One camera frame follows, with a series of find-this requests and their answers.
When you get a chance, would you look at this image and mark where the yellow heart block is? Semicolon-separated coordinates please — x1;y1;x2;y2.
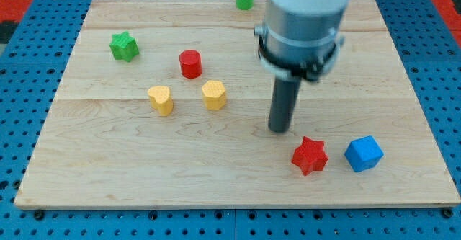
147;86;174;116

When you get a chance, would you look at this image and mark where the red cylinder block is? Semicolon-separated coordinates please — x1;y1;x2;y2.
179;50;202;79

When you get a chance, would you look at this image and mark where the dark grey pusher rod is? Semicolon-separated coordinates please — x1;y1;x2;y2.
268;78;300;133

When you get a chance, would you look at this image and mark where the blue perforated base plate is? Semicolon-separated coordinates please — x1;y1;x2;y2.
1;0;460;239

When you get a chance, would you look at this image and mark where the blue cube block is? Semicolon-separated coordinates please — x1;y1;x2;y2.
344;135;384;172

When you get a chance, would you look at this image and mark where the green star block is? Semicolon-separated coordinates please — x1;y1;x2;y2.
109;31;139;62

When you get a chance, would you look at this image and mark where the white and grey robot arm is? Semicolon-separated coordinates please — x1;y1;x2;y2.
254;0;349;81

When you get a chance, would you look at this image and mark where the yellow pentagon block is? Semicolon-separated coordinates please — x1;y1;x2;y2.
202;80;227;110

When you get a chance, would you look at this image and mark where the red star block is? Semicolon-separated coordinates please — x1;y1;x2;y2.
291;136;328;176

